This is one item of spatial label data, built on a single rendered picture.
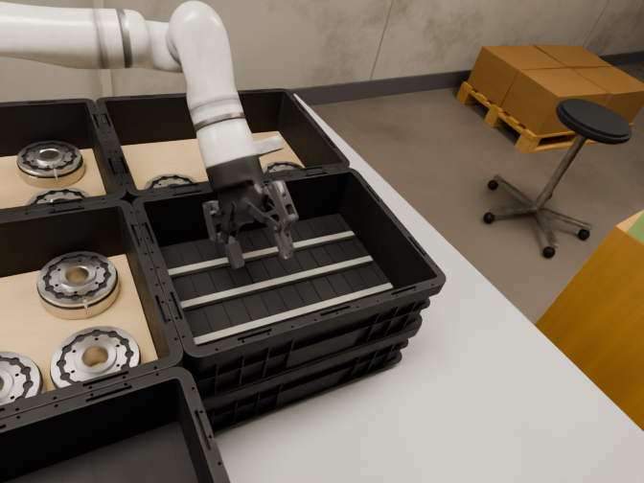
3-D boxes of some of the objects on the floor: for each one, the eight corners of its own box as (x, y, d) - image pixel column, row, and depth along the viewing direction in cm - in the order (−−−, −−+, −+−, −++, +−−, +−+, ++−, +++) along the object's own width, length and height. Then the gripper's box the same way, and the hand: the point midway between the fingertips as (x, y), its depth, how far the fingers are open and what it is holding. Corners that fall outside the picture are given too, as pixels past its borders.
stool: (479, 234, 239) (541, 125, 198) (487, 175, 281) (540, 75, 240) (590, 275, 233) (679, 171, 192) (582, 209, 275) (653, 111, 234)
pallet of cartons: (541, 84, 405) (567, 37, 379) (628, 138, 361) (663, 89, 335) (448, 99, 348) (471, 44, 321) (537, 164, 304) (571, 107, 277)
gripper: (174, 173, 68) (208, 277, 70) (253, 145, 60) (288, 263, 62) (212, 167, 74) (241, 263, 76) (287, 140, 66) (318, 247, 68)
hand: (261, 259), depth 69 cm, fingers open, 9 cm apart
